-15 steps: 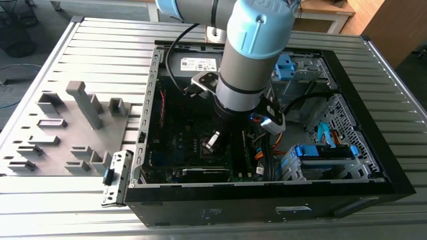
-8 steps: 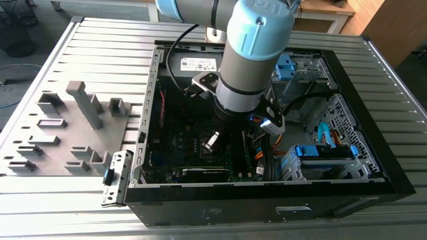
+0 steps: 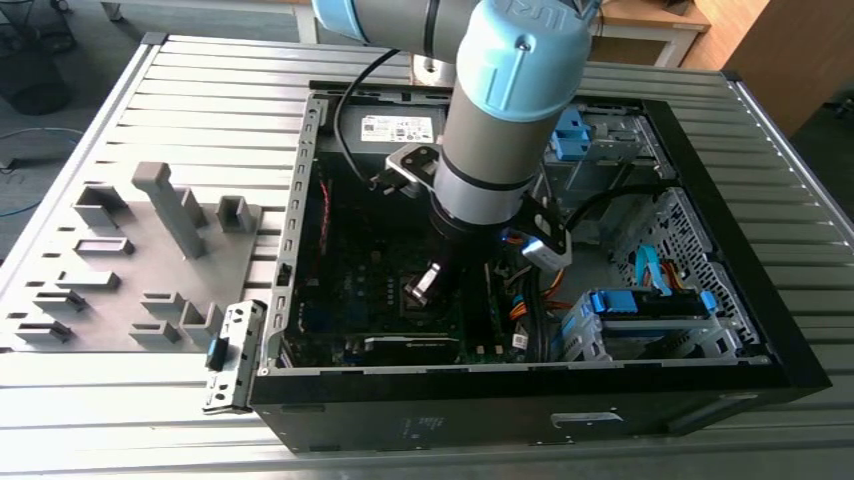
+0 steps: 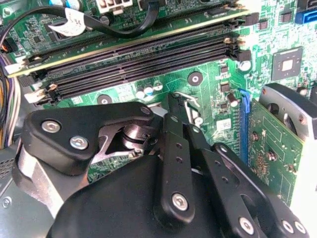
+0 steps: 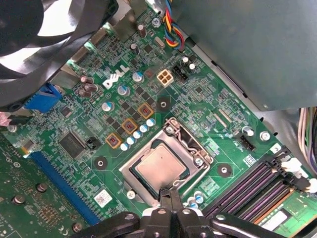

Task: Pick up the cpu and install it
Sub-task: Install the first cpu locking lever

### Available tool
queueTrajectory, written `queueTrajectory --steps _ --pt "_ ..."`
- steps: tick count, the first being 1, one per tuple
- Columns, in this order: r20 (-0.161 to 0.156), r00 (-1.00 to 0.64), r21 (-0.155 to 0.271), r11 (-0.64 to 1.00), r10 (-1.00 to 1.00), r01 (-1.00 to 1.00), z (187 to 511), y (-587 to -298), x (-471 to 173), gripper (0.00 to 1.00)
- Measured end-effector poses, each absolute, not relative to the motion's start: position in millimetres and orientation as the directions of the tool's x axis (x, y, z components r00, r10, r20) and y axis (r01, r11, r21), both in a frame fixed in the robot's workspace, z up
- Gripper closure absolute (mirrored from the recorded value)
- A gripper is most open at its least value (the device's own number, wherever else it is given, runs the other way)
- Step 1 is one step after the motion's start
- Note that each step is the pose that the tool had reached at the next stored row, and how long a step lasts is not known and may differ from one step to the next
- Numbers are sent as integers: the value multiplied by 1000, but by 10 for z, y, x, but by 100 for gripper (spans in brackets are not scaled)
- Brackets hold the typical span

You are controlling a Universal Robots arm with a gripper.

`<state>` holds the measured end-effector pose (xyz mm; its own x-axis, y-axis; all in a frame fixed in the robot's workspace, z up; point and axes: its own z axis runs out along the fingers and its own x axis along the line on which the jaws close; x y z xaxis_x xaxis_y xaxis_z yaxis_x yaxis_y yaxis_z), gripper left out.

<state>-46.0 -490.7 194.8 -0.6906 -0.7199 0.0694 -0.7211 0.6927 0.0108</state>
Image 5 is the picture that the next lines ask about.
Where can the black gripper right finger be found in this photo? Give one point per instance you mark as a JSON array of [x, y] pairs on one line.
[[188, 225]]

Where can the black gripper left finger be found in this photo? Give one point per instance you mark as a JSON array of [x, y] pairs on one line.
[[156, 225]]

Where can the metal socket cover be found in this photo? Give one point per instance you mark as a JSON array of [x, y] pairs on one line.
[[141, 187]]

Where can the metal locking lever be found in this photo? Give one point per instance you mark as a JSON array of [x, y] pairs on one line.
[[179, 183]]

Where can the CPU with silver top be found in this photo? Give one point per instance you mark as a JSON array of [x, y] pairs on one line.
[[161, 166]]

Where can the black RAM slot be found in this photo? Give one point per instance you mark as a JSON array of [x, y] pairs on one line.
[[247, 196], [264, 201], [238, 189]]

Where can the copper-framed square inductor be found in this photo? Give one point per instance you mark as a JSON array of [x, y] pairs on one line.
[[113, 140], [144, 110], [129, 126]]

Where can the blue expansion slot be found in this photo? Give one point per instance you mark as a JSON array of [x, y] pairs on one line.
[[64, 186]]

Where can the green RAM stick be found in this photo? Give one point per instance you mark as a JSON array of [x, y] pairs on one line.
[[292, 210]]

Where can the black square chip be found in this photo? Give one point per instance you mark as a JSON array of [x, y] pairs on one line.
[[71, 145]]

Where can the green motherboard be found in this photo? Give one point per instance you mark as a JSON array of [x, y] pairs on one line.
[[198, 104]]

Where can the black graphics card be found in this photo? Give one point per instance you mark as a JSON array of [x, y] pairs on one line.
[[29, 198]]

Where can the white four-pin power connector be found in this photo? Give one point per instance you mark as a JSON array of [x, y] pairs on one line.
[[164, 78]]

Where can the blue video port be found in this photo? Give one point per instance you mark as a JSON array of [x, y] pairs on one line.
[[43, 99]]

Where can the grey power supply unit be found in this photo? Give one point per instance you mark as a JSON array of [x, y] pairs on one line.
[[247, 49]]

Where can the black case fan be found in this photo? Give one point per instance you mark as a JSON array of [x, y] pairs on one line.
[[19, 19]]

